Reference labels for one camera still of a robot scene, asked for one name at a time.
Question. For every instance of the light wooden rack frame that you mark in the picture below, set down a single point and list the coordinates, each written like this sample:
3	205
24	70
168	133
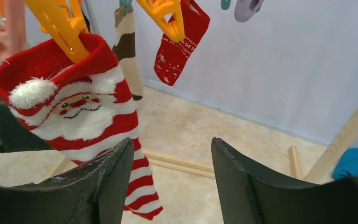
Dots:
177	133

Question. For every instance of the blue crumpled cloth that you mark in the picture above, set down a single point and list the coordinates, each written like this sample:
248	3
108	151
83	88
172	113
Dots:
347	165

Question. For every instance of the orange clothespin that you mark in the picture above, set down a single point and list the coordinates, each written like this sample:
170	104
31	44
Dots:
64	21

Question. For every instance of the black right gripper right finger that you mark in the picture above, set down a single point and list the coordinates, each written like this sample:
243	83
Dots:
252	193

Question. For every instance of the brown beige sock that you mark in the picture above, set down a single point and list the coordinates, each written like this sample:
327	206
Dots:
125	50

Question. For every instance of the red white striped sock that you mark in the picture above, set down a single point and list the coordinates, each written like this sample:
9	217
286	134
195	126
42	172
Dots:
80	109

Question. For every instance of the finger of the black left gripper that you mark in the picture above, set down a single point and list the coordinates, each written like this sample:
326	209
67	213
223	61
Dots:
9	130

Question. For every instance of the red snowflake sock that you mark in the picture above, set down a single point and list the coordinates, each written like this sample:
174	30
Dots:
172	56

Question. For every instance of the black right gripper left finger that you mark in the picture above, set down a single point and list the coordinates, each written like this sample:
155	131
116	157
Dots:
91	193

